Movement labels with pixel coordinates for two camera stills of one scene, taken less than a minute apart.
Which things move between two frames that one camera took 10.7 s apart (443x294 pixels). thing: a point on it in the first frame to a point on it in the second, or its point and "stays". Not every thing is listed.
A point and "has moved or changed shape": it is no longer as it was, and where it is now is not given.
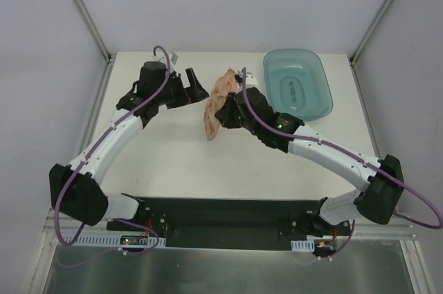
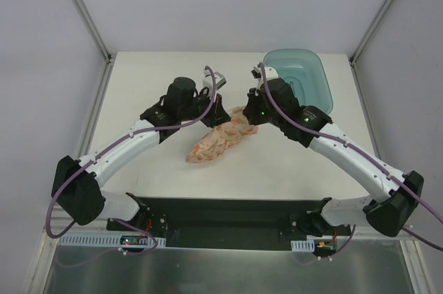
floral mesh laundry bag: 223,85 has moved or changed shape
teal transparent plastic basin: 297,83 stays
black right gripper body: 229,114 to 252,107
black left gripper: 181,90 to 214,111
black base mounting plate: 228,223 stays
